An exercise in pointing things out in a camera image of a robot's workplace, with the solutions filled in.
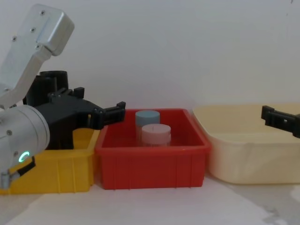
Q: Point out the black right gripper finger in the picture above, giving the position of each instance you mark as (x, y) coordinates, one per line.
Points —
(281, 120)

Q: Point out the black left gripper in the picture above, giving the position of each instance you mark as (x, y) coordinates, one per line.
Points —
(63, 112)

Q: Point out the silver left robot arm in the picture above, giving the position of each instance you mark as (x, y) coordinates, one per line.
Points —
(23, 136)

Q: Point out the cream plastic bin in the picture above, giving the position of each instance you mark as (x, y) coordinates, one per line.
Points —
(246, 161)

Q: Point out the clear jar with blue lid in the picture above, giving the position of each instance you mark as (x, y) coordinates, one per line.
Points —
(147, 117)

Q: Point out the clear jar with pink lid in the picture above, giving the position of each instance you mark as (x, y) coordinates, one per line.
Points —
(155, 133)

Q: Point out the yellow plastic bin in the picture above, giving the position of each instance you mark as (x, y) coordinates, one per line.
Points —
(58, 171)

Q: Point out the red plastic bin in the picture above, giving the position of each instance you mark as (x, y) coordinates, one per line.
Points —
(152, 166)

